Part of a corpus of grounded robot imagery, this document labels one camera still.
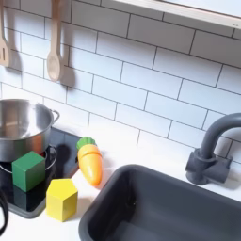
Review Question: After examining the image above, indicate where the wooden kitchen shelf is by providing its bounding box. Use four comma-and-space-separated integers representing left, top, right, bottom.
112, 0, 241, 31

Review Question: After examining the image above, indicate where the orange toy carrot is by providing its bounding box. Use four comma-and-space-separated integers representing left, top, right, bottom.
75, 137, 104, 186

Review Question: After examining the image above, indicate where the wooden spoon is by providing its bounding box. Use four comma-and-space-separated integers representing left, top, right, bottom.
46, 0, 65, 83

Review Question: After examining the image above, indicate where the black toy stove top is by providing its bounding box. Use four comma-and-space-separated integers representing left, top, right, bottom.
0, 126, 83, 219

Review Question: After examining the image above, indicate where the wooden slotted spatula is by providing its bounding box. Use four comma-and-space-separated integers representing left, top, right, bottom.
0, 0, 11, 68

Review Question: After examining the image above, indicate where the dark grey sink basin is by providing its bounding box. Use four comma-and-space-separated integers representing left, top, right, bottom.
78, 164, 241, 241

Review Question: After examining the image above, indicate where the dark grey tap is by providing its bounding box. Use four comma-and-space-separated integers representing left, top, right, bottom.
185, 112, 241, 186

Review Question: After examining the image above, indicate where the steel pot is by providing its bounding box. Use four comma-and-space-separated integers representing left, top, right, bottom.
0, 98, 61, 163

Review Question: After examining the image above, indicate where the thin black cable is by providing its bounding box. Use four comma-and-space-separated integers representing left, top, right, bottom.
0, 187, 9, 236

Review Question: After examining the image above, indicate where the yellow hexagonal block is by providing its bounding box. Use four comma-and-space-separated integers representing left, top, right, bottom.
45, 178, 79, 223

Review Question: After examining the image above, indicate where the green cube block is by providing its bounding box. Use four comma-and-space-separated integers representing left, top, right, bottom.
11, 151, 47, 193

